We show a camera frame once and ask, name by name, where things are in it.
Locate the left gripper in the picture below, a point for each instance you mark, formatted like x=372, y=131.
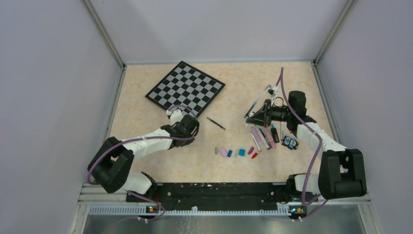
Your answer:
x=187, y=142

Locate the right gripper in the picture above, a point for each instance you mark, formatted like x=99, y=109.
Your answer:
x=258, y=118

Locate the green pen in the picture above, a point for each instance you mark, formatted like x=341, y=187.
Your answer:
x=216, y=123

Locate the black highlighter blue cap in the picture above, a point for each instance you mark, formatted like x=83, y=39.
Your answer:
x=274, y=133

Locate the grey white marker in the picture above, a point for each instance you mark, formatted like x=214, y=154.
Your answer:
x=256, y=143

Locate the pink highlighter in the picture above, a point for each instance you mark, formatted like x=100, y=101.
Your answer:
x=270, y=138

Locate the purple pen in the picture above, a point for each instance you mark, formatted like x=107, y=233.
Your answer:
x=266, y=139

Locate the purple highlighter cap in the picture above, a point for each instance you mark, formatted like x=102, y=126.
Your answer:
x=223, y=152

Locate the light blue highlighter cap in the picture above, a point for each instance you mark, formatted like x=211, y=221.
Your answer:
x=241, y=152

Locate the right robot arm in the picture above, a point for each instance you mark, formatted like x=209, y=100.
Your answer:
x=341, y=173

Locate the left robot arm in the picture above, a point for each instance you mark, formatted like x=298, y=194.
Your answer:
x=111, y=166

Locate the black grey chessboard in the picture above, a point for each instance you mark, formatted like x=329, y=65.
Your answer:
x=186, y=85

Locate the owl eraser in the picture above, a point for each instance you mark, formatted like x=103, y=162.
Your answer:
x=290, y=142

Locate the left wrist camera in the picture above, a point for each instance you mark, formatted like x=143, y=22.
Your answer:
x=174, y=116

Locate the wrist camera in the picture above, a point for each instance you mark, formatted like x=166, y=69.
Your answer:
x=271, y=90
x=174, y=116

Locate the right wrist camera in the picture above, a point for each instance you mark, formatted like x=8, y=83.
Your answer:
x=271, y=90

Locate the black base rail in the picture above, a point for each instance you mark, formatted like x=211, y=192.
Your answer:
x=213, y=197

